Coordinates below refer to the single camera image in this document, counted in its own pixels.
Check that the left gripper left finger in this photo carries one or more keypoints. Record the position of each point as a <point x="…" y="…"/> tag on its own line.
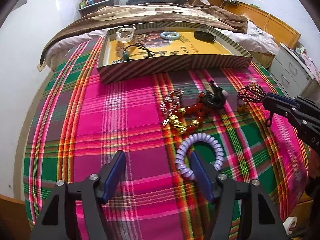
<point x="110" y="175"/>

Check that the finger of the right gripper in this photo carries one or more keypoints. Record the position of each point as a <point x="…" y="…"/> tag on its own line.
<point x="305" y="103"/>
<point x="277" y="104"/>

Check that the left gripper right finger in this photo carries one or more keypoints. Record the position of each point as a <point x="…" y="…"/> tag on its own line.
<point x="206" y="177"/>

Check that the grey drawer cabinet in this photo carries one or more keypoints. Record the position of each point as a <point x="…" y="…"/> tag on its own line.
<point x="293" y="75"/>

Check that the yellow mattress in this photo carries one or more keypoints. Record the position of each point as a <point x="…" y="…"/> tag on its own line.
<point x="264" y="59"/>

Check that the plaid pink green cloth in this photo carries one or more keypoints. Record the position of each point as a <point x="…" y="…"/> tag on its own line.
<point x="80" y="123"/>

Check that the wooden headboard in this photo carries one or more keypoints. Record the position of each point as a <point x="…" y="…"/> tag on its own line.
<point x="281" y="31"/>

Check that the white tape roll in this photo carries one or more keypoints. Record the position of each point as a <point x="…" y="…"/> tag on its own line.
<point x="290" y="225"/>

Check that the black fitness band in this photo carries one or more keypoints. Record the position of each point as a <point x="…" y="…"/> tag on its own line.
<point x="204" y="36"/>

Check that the brown fleece blanket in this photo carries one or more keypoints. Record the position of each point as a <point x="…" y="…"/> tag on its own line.
<point x="117" y="15"/>

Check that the yellow striped cardboard tray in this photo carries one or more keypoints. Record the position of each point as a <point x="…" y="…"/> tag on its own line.
<point x="160" y="47"/>

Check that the wooden desk with clutter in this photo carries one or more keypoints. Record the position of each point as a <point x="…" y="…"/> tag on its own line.
<point x="89" y="6"/>

